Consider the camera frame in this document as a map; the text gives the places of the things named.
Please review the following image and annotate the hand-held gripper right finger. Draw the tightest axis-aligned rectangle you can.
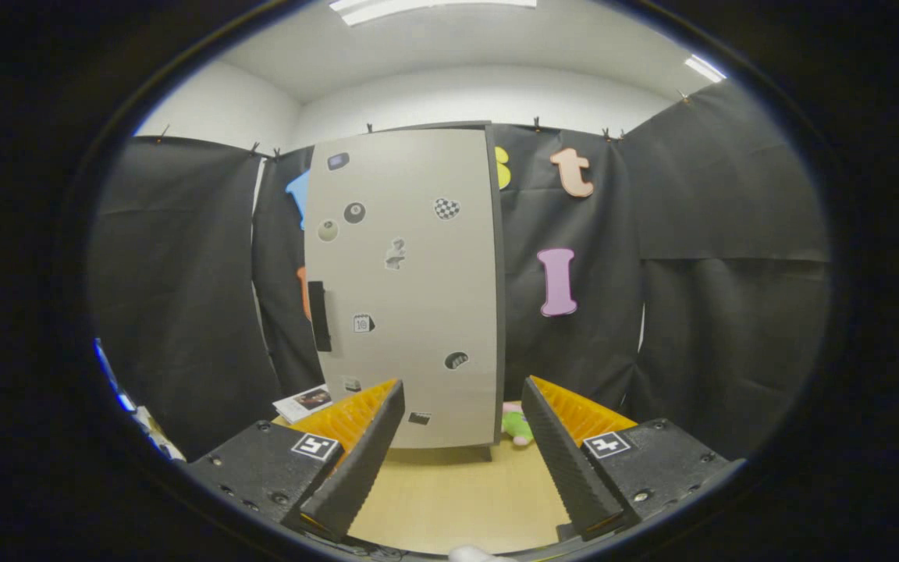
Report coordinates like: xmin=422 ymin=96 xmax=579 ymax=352
xmin=521 ymin=375 xmax=747 ymax=542

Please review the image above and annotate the black door handle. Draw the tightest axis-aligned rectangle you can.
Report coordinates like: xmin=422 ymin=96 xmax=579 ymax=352
xmin=307 ymin=281 xmax=333 ymax=353

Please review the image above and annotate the light grey shoe cabinet door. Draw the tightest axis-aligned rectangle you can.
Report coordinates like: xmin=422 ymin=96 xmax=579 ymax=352
xmin=305 ymin=127 xmax=497 ymax=450

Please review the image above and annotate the green and pink plush toy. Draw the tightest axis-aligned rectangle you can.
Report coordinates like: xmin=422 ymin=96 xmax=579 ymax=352
xmin=500 ymin=401 xmax=536 ymax=447

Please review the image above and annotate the long ceiling light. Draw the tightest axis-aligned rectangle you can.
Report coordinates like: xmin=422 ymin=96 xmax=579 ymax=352
xmin=329 ymin=0 xmax=538 ymax=26

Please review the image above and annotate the black backdrop cloth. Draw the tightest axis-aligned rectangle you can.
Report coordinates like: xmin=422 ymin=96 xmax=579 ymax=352
xmin=87 ymin=78 xmax=833 ymax=461

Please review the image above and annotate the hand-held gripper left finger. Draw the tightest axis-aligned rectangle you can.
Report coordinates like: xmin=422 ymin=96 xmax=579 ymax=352
xmin=184 ymin=379 xmax=406 ymax=543

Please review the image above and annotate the white cluttered equipment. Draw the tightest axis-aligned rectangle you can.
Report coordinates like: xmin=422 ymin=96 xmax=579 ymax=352
xmin=93 ymin=337 xmax=185 ymax=463

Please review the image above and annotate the small ceiling light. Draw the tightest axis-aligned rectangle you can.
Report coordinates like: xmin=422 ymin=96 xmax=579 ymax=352
xmin=684 ymin=53 xmax=727 ymax=84

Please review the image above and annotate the dark grey shoe cabinet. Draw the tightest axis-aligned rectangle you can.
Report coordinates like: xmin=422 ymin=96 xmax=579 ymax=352
xmin=303 ymin=121 xmax=506 ymax=461

